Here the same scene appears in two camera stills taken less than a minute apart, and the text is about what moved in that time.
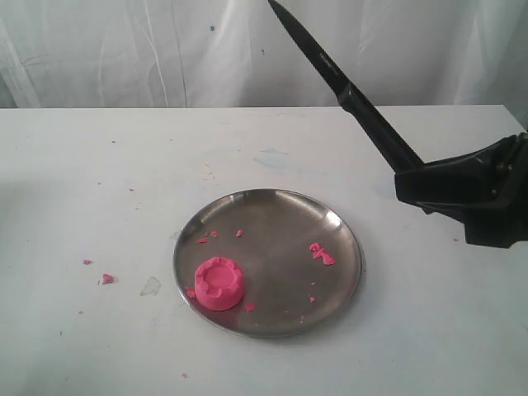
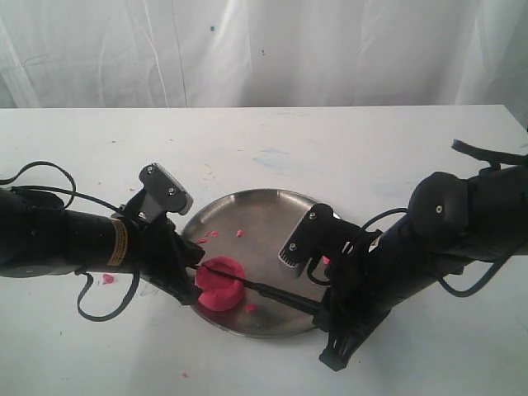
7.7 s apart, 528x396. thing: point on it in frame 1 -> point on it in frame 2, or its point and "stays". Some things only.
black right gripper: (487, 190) -> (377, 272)
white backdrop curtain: (241, 54) stays
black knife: (352, 102) -> (280, 295)
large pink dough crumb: (107, 279) stays
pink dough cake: (219, 284) stays
